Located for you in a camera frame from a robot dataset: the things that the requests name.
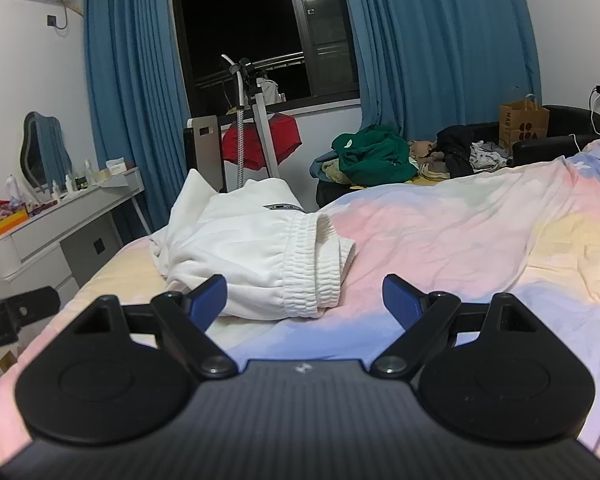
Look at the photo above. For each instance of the brown paper bag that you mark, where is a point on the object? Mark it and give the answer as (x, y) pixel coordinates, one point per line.
(522, 125)

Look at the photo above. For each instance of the beige cloth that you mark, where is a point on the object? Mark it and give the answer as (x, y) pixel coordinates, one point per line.
(425, 149)

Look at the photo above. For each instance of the wavy frame mirror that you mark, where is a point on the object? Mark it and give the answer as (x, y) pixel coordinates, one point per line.
(45, 150)

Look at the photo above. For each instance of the orange box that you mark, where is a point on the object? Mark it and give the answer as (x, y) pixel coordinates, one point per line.
(5, 222)

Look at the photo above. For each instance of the white hanging cloth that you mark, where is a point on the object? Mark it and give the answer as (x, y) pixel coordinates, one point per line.
(269, 91)

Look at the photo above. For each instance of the white vanity desk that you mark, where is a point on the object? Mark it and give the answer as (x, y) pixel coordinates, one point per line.
(40, 240)

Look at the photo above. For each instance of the dark window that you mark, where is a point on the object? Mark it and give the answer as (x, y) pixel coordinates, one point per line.
(240, 20)

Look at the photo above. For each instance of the black clothes pile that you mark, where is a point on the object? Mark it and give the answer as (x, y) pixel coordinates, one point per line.
(460, 150)

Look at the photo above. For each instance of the red garment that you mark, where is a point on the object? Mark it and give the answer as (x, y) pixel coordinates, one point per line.
(286, 137)

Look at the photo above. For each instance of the green garment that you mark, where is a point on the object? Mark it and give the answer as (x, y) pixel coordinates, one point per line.
(375, 157)

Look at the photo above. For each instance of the black sofa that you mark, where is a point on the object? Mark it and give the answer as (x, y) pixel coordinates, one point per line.
(560, 130)

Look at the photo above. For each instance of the yellow-green cloth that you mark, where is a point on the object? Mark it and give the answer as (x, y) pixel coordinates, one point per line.
(336, 172)

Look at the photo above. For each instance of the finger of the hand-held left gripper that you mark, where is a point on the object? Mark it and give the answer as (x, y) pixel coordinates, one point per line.
(35, 304)

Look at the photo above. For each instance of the pastel blanket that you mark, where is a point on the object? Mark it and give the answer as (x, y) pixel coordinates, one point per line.
(455, 220)

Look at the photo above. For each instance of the garment steamer stand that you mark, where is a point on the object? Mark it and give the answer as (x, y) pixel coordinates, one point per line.
(262, 125)

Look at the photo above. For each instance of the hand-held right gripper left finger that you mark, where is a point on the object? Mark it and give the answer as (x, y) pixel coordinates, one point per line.
(209, 297)

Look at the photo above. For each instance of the white bottle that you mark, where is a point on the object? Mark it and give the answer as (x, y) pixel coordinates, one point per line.
(88, 171)
(70, 183)

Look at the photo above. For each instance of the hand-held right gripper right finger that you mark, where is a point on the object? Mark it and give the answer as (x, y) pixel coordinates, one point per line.
(401, 300)

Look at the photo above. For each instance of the grey white cloth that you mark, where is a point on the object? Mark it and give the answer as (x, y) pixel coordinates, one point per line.
(487, 156)

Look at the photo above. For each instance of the white tissue box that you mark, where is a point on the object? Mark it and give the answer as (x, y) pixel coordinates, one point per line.
(116, 167)

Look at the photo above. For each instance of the blue curtain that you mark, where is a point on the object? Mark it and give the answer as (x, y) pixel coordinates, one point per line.
(430, 35)
(130, 85)

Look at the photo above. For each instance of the white pants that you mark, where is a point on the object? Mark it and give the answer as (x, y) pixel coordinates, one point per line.
(250, 240)

